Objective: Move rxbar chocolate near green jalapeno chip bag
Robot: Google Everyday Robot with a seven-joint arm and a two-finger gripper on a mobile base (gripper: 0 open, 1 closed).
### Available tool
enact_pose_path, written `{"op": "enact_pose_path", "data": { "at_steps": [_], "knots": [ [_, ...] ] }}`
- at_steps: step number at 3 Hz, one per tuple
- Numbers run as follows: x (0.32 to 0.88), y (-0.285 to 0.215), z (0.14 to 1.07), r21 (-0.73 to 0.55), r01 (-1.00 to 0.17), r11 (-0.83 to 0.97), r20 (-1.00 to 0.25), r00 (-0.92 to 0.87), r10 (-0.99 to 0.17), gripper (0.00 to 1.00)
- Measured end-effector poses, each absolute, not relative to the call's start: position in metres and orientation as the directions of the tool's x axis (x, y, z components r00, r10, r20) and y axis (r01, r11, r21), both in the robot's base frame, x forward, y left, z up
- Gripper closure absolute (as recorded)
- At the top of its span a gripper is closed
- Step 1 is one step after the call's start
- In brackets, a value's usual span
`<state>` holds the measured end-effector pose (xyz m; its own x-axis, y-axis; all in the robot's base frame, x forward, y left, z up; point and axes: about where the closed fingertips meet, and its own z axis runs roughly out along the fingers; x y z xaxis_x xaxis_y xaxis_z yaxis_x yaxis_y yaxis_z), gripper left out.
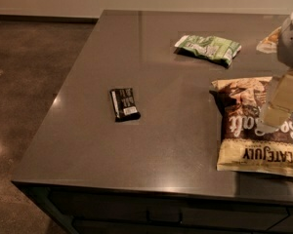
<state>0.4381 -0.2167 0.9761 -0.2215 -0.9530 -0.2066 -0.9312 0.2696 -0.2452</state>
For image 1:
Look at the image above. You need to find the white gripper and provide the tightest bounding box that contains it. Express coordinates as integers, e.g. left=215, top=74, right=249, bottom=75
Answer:
left=258, top=12, right=293, bottom=133

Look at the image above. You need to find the black rxbar chocolate bar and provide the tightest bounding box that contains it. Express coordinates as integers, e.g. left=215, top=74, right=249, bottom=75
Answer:
left=109, top=88, right=141, bottom=122

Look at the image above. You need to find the brown sea salt chip bag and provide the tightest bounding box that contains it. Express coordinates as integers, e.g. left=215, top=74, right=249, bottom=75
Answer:
left=212, top=77, right=293, bottom=177

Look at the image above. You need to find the green jalapeno chip bag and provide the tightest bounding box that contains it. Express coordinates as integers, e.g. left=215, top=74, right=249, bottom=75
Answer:
left=175, top=35, right=241, bottom=67

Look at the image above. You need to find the orange snack packet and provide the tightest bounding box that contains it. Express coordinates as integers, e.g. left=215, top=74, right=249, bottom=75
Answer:
left=256, top=27, right=281, bottom=54

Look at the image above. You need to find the dark cabinet drawer front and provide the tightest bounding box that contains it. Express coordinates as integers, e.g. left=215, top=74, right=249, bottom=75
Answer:
left=49, top=190, right=287, bottom=231

